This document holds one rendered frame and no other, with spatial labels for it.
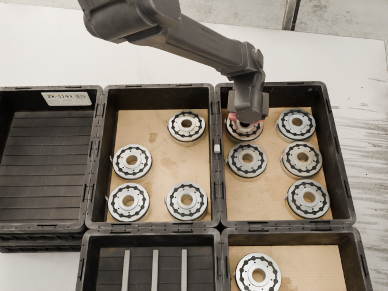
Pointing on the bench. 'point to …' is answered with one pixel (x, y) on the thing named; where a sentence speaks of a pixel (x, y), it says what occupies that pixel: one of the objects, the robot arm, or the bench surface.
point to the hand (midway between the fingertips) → (245, 121)
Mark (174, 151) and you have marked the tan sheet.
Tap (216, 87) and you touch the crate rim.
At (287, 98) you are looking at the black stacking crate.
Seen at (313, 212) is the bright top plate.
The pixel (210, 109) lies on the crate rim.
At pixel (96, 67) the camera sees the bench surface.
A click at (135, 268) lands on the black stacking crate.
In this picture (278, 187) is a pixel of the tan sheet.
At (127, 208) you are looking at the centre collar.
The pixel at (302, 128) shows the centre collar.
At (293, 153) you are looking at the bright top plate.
